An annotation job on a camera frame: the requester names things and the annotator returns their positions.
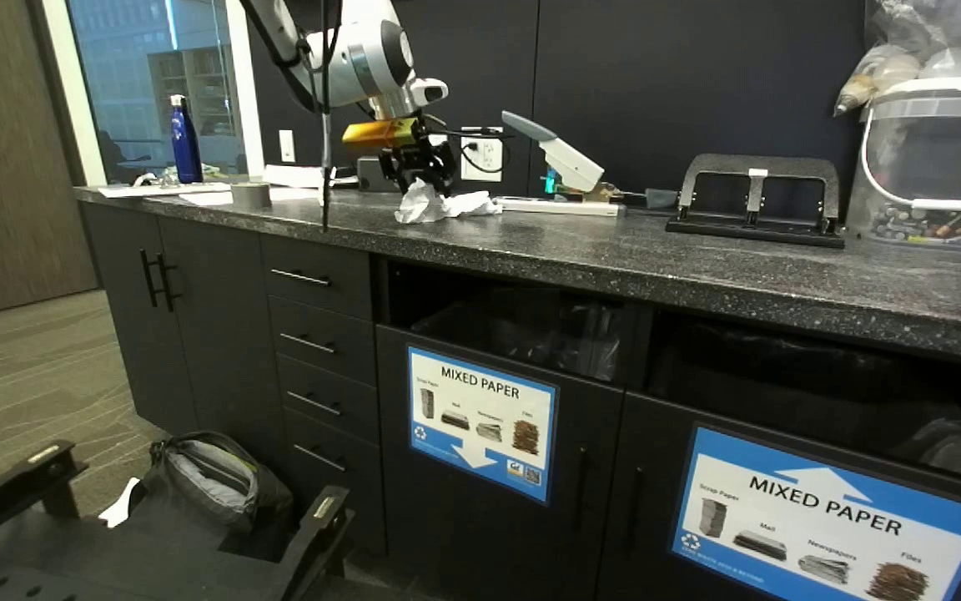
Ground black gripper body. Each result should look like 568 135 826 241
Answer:
390 137 459 192

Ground white wall outlet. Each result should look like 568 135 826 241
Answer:
459 128 504 185

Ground black cabinet drawer unit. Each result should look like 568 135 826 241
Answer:
265 241 386 550

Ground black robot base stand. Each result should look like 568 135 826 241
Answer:
0 441 354 601

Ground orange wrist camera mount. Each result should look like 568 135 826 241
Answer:
342 120 414 146

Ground dark grey backpack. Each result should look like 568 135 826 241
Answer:
152 431 295 535

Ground black hole punch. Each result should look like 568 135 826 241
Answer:
669 154 845 249

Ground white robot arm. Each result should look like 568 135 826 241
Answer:
240 0 455 190

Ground blue water bottle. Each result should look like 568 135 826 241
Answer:
171 95 205 185

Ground mixed paper bin label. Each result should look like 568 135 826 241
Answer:
671 428 961 601
406 345 561 505

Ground grey tape roll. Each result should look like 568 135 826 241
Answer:
231 185 270 209

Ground right mixed paper bin label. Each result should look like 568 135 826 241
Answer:
671 428 961 601

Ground left mixed paper bin label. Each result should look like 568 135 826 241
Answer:
406 345 561 505

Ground clear bin liner bag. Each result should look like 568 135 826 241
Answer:
414 288 646 383

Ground clear plastic container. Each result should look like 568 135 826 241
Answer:
847 76 961 248

